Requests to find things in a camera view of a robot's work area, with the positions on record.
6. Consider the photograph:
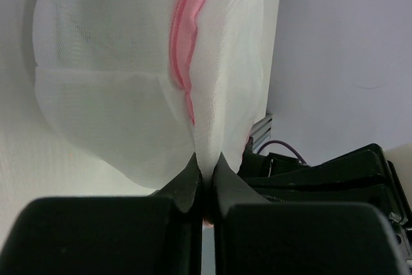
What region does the white mesh laundry bag pink zipper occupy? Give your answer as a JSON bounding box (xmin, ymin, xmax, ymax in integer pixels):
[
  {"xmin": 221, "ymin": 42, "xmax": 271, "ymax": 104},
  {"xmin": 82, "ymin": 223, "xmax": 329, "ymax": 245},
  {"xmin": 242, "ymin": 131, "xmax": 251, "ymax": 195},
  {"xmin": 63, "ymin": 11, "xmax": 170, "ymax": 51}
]
[{"xmin": 33, "ymin": 0, "xmax": 279, "ymax": 189}]

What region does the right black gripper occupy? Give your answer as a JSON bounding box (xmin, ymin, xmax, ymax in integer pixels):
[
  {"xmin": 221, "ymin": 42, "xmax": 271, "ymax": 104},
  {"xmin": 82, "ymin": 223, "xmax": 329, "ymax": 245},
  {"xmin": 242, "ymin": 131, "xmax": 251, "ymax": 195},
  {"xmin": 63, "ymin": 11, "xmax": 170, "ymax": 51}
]
[{"xmin": 239, "ymin": 144, "xmax": 411, "ymax": 243}]

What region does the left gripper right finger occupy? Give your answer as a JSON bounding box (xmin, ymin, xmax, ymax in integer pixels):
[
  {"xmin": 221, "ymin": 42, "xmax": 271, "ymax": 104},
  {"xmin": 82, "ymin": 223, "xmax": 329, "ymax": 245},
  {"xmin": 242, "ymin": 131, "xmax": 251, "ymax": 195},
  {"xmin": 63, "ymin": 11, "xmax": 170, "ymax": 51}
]
[{"xmin": 211, "ymin": 156, "xmax": 409, "ymax": 274}]

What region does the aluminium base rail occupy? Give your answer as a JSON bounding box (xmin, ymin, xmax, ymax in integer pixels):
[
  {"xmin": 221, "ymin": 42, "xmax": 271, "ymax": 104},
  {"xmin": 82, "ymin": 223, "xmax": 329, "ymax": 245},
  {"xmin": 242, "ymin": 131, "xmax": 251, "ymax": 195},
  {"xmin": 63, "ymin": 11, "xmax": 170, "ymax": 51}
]
[{"xmin": 250, "ymin": 113, "xmax": 273, "ymax": 153}]

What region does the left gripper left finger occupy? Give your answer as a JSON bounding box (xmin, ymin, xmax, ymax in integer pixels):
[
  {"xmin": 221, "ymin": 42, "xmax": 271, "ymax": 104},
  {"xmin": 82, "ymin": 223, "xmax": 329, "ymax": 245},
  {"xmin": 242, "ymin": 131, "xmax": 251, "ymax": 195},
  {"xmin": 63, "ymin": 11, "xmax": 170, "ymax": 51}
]
[{"xmin": 1, "ymin": 157, "xmax": 202, "ymax": 274}]

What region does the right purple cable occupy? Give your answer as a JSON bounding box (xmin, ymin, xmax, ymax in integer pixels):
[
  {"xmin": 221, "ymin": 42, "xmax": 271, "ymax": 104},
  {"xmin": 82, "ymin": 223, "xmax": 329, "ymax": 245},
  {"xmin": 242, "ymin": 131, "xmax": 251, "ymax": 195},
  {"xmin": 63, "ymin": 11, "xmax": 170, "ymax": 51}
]
[{"xmin": 257, "ymin": 139, "xmax": 310, "ymax": 166}]

